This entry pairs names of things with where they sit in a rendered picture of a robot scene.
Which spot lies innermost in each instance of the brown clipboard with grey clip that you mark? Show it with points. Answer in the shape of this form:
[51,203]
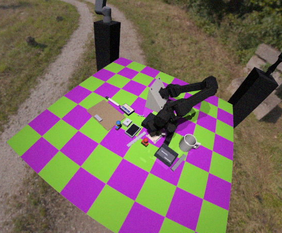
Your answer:
[105,114]

